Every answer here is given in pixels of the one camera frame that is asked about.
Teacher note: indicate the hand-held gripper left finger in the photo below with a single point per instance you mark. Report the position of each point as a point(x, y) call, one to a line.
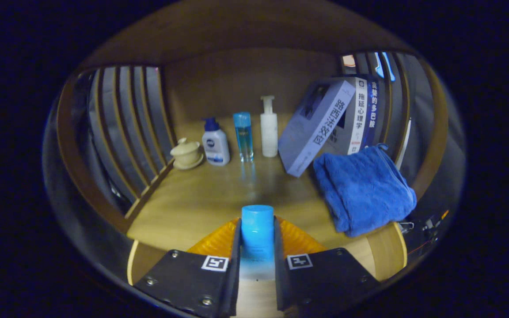
point(236, 274)

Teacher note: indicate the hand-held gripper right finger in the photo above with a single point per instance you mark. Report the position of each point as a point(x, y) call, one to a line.
point(279, 282)

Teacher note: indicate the light blue capped bottle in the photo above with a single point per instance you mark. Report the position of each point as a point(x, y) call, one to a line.
point(257, 229)

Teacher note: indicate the wooden countertop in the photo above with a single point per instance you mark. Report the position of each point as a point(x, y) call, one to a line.
point(201, 198)

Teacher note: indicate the wooden cabinet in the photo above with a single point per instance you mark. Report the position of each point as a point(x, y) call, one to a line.
point(237, 75)

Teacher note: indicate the blue towel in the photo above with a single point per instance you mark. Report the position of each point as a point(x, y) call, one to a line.
point(365, 190)

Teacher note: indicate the white bottle with blue cap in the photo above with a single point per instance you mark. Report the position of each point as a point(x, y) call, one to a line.
point(215, 148)

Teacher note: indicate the beige lidded teacup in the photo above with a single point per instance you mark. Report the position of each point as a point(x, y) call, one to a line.
point(187, 153)

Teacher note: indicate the clear blue bottle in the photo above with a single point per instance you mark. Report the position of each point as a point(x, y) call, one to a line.
point(243, 137)

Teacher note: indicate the white pump bottle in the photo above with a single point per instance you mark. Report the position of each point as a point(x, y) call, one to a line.
point(268, 132)

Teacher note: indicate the lavender book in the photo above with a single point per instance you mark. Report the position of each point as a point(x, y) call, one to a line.
point(312, 128)

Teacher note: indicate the white spine book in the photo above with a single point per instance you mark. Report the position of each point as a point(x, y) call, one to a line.
point(356, 119)

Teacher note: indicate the backdrop stand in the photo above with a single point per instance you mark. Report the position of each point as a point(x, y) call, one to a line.
point(404, 141)

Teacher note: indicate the dark blue book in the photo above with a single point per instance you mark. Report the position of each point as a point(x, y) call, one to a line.
point(373, 115)

